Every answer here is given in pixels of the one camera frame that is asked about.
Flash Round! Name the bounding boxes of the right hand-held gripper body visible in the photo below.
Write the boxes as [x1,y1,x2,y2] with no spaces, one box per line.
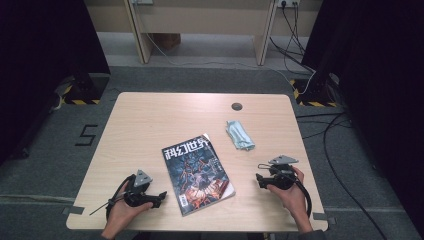
[264,154,300,191]

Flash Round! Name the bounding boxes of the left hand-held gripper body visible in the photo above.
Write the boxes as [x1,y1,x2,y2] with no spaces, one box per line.
[123,169,158,208]

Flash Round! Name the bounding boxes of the dark illustrated magazine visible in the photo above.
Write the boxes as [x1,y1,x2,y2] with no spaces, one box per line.
[161,133,237,218]

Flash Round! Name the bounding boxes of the light blue face mask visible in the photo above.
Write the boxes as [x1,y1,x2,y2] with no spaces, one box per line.
[225,119,256,152]

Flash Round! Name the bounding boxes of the person's right hand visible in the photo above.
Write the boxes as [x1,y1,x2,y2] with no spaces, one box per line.
[267,166,311,228]

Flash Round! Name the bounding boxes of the person's left hand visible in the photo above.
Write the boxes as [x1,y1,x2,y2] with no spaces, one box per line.
[105,183,154,231]

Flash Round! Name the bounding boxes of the grey tape piece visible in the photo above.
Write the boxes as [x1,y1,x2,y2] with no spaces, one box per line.
[313,212,337,225]
[61,205,85,216]

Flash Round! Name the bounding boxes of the black stand base striped tape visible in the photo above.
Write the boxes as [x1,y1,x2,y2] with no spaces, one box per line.
[61,73,111,106]
[289,74,341,108]

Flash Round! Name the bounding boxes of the brown cardboard box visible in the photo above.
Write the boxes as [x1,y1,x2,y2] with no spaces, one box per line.
[151,33,182,51]

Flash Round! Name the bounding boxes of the black curtain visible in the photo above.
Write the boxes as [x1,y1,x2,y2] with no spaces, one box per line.
[0,0,111,164]
[301,0,424,231]

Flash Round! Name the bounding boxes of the beige wooden desk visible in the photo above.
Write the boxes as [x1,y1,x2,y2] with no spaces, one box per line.
[124,0,279,67]

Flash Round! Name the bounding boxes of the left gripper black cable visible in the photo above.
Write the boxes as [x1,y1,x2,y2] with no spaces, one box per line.
[105,174,138,221]

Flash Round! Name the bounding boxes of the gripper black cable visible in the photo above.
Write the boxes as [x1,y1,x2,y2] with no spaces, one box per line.
[105,174,138,221]
[284,169,313,219]

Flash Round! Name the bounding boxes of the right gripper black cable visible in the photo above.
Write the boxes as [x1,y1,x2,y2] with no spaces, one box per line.
[284,169,313,219]

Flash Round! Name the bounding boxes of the black cable tie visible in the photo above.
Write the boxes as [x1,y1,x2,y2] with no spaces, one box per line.
[89,198,116,216]

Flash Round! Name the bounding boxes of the long black floor cable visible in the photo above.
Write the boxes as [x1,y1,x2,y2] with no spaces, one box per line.
[322,112,389,240]

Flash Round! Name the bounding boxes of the thin black floor cables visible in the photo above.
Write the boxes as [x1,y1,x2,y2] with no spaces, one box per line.
[295,112,353,140]

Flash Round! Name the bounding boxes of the short white cable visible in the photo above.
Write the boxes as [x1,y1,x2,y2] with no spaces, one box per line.
[301,69,318,95]

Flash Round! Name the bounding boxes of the long white cable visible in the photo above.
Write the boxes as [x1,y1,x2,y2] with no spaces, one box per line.
[145,32,296,87]

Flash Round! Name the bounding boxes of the bundle of black power cables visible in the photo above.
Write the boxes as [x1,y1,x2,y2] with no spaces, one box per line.
[269,2,317,75]

